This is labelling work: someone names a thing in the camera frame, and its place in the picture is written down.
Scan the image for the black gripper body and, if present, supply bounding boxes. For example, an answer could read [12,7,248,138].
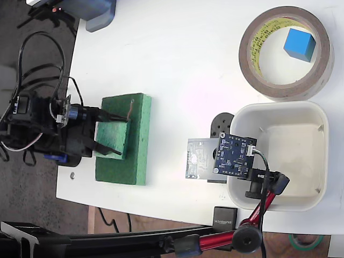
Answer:
[58,107,97,160]

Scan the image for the blue cube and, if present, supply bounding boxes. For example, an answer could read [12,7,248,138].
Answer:
[283,28,316,63]

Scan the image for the black six-joint robot arm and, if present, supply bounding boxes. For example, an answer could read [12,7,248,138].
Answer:
[0,90,94,162]

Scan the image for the brown roll of tape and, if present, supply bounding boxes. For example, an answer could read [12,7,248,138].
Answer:
[238,5,335,103]

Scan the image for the green tape roll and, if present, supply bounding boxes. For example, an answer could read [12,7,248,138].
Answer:
[288,233,324,249]

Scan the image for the small light green sponge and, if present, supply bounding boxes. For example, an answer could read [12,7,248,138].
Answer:
[94,120,132,160]

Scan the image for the blue clamp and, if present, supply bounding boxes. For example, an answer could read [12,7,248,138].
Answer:
[44,154,68,164]

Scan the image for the large dark green sponge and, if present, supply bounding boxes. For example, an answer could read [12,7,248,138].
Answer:
[95,92,153,187]

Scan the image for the black clamp stand bar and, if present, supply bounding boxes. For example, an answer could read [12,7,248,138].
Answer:
[0,220,216,258]

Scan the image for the grey bare circuit board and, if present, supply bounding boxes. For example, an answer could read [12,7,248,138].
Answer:
[184,137,229,182]

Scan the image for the black round disc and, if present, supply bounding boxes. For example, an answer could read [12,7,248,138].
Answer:
[209,112,235,139]

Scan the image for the black stand with orange light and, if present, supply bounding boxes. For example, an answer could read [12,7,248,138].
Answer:
[17,4,81,30]

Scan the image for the small black box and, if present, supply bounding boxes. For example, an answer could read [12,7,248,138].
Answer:
[213,206,239,231]

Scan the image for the white plastic container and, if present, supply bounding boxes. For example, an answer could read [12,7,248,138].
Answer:
[226,101,330,212]

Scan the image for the thin copper wire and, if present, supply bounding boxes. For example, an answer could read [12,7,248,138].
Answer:
[125,99,135,121]

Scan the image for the gripper-mounted camera board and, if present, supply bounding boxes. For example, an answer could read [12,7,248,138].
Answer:
[54,94,90,126]

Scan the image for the thin black camera cable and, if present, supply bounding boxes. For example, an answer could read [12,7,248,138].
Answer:
[67,76,84,107]

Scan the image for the short black cable loop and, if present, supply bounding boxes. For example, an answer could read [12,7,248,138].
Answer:
[23,149,38,167]

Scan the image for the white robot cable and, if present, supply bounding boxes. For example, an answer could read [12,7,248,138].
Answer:
[0,132,44,152]

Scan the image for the black cable under table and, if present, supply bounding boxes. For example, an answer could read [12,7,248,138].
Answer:
[97,207,132,233]

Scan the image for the long black robot cable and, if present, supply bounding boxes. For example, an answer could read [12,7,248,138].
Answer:
[17,31,67,94]

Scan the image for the blue camera circuit board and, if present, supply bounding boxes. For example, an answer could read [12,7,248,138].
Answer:
[213,131,257,178]

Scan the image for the red articulated camera holder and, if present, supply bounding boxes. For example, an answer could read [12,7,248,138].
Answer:
[171,168,291,255]

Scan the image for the black cable of blue board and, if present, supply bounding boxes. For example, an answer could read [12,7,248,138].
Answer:
[252,150,271,258]

